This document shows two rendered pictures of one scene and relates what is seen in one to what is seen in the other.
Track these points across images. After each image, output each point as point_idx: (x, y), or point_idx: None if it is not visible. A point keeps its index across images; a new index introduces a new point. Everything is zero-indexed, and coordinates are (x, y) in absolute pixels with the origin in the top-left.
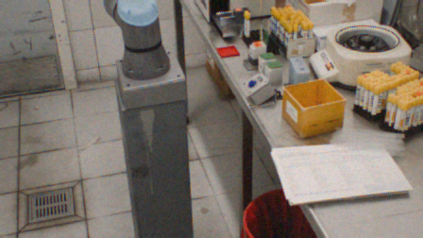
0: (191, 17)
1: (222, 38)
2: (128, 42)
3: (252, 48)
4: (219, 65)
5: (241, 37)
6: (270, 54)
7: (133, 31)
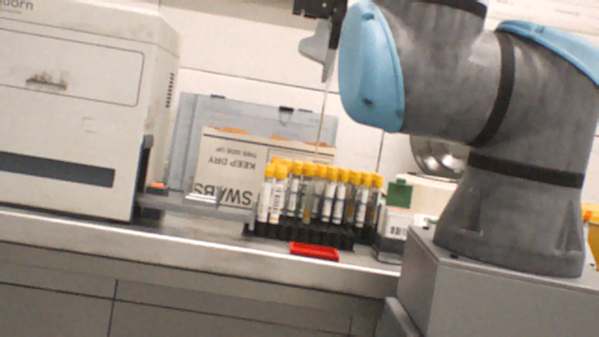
0: (17, 228)
1: (227, 239)
2: (581, 154)
3: (407, 216)
4: (346, 280)
5: (238, 234)
6: (436, 220)
7: (598, 118)
